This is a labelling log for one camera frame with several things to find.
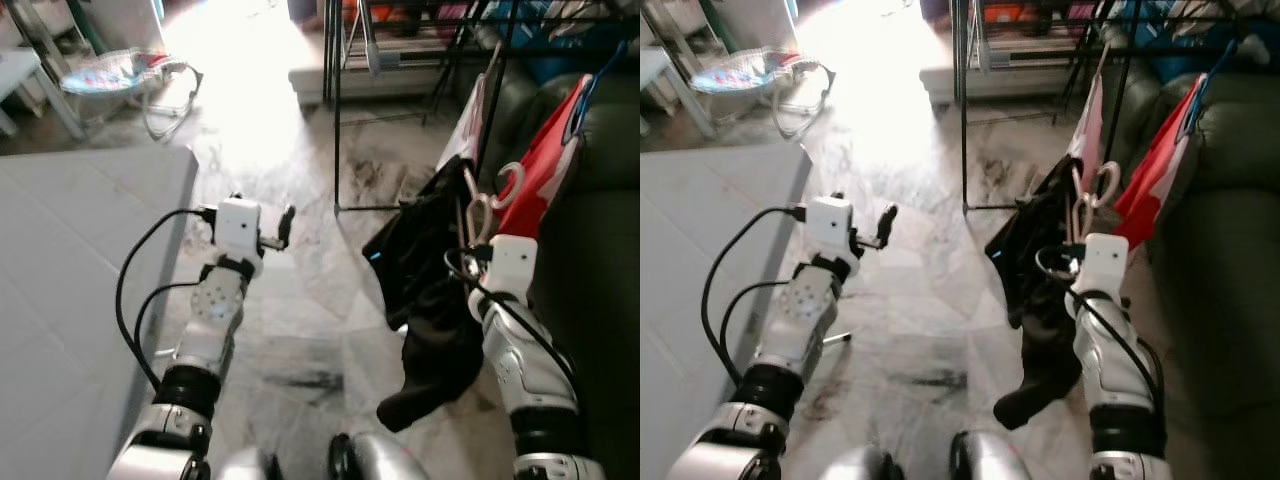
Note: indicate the black garment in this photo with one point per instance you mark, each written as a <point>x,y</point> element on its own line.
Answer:
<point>1035,290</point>
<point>415,260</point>

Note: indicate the pink plastic hanger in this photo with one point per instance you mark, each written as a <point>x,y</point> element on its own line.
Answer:
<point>1079,185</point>
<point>510,166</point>
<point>470,188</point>
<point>1108,164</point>

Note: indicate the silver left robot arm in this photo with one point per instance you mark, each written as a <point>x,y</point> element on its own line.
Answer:
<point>215,310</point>
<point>800,310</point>

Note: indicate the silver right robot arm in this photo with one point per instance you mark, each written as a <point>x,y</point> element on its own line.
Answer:
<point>520,375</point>
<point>1105,370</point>

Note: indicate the blue hanger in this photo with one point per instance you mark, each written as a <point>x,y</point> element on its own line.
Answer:
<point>580,118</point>
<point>1198,110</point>

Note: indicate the black metal clothes rack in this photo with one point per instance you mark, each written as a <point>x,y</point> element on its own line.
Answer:
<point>964,150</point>
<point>336,150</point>

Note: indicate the red and white garment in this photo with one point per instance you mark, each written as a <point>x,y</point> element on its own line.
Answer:
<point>1160,180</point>
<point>555,160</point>

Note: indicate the dark green sofa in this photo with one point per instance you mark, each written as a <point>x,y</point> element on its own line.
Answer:
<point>1230,300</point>
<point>600,300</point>

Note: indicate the light grey folding table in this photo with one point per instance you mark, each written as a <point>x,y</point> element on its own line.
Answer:
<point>60,280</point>
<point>700,300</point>

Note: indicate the baby bouncer seat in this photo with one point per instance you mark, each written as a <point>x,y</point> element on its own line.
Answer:
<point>110,75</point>
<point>745,72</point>

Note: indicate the silver right robot leg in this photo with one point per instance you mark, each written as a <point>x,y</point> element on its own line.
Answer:
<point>385,462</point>
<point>995,462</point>

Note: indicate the silver robot leg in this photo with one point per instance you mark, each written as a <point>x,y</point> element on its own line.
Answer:
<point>860,468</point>
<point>385,462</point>
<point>995,462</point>
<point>245,468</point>

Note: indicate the silver left robot leg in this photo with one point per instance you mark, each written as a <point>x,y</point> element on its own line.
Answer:
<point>860,468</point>
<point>245,468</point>

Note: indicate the white plastic table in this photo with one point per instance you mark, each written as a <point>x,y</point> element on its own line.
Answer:
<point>18,70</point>
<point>655,68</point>

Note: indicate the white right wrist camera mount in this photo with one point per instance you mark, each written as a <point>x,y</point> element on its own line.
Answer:
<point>1105,262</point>
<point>513,265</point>

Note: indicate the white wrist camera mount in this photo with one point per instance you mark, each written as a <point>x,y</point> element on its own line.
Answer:
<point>513,265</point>
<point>830,225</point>
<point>1105,262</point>
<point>240,225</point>

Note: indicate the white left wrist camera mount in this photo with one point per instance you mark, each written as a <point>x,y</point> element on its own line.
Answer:
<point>830,225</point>
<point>240,225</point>

